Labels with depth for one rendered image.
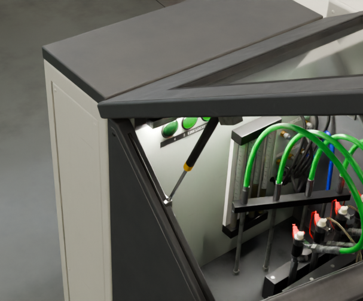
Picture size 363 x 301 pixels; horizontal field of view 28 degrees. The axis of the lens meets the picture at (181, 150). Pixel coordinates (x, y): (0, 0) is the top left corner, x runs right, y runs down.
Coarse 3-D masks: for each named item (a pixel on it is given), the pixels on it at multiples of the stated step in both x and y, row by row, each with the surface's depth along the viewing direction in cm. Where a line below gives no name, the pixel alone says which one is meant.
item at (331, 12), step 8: (336, 0) 193; (344, 0) 194; (352, 0) 194; (360, 0) 194; (328, 8) 195; (336, 8) 193; (344, 8) 191; (352, 8) 190; (360, 8) 190; (328, 16) 196
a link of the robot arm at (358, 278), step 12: (360, 264) 124; (324, 276) 122; (336, 276) 121; (348, 276) 122; (360, 276) 123; (300, 288) 118; (312, 288) 118; (324, 288) 119; (336, 288) 120; (348, 288) 121; (360, 288) 122; (264, 300) 115; (276, 300) 115; (288, 300) 116; (300, 300) 117; (312, 300) 117; (324, 300) 118; (336, 300) 119; (348, 300) 120
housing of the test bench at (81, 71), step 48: (192, 0) 201; (240, 0) 202; (288, 0) 204; (48, 48) 177; (96, 48) 178; (144, 48) 179; (192, 48) 180; (240, 48) 182; (48, 96) 185; (96, 96) 164; (96, 144) 173; (96, 192) 183; (96, 240) 194; (96, 288) 207
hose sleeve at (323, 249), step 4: (316, 248) 176; (320, 248) 175; (324, 248) 174; (328, 248) 173; (332, 248) 172; (336, 248) 171; (320, 252) 176; (324, 252) 174; (328, 252) 173; (332, 252) 172; (336, 252) 171
